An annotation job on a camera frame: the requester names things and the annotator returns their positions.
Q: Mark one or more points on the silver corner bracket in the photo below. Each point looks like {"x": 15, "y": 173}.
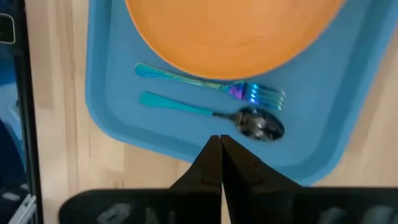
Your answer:
{"x": 23, "y": 211}

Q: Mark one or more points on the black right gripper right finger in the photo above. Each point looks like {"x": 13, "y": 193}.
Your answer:
{"x": 245, "y": 180}

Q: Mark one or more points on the orange round plate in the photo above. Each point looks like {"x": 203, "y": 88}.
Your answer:
{"x": 233, "y": 31}

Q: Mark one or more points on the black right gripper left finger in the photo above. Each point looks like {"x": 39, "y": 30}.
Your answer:
{"x": 205, "y": 180}

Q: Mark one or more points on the black aluminium table frame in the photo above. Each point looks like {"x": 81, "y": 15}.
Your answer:
{"x": 28, "y": 124}

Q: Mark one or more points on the blue plastic tray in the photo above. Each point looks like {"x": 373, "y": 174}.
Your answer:
{"x": 118, "y": 93}

